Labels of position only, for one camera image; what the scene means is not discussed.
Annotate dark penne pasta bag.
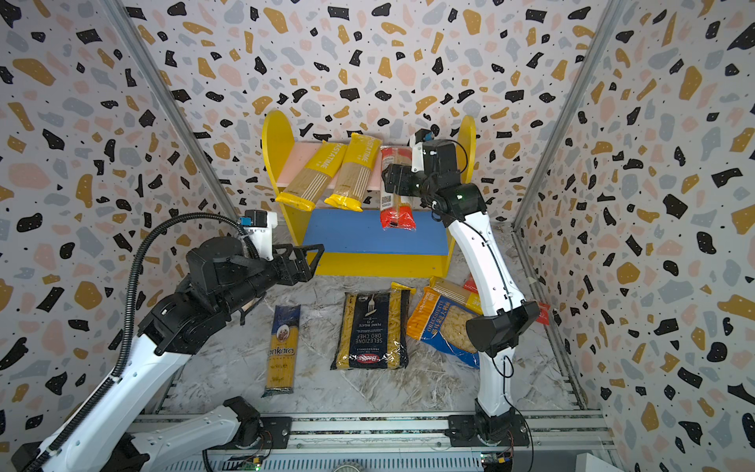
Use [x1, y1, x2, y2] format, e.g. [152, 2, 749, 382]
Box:
[330, 282, 415, 370]

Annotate yellow Pastatime spaghetti pack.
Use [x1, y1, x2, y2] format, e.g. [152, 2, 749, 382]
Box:
[276, 142, 347, 212]

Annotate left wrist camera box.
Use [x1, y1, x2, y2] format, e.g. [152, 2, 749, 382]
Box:
[239, 210, 278, 261]

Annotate red long spaghetti pack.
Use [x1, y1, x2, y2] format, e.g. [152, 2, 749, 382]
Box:
[462, 277, 550, 326]

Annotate blue orange orecchiette bag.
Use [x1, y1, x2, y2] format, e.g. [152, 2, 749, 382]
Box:
[406, 287, 480, 369]

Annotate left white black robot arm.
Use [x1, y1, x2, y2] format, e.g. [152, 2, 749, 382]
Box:
[13, 236, 324, 471]

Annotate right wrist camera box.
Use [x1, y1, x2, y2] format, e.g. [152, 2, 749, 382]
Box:
[409, 129, 440, 173]

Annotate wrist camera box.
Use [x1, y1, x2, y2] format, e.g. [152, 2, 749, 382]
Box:
[239, 210, 278, 261]
[409, 129, 440, 173]

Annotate red clear spaghetti pack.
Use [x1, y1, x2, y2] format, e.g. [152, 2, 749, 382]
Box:
[379, 147, 417, 230]

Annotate black corrugated cable hose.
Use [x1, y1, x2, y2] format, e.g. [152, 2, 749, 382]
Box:
[17, 211, 261, 472]

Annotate pink upper shelf board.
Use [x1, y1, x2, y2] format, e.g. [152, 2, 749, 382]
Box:
[267, 137, 385, 191]

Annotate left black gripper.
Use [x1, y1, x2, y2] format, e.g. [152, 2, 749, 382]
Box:
[221, 240, 326, 318]

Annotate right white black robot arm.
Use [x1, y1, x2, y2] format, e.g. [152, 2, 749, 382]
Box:
[381, 140, 540, 444]

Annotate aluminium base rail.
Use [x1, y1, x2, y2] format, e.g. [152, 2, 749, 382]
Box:
[134, 412, 621, 472]

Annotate blue yellow spaghetti pack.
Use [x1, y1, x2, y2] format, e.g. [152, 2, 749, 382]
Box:
[263, 305, 301, 397]

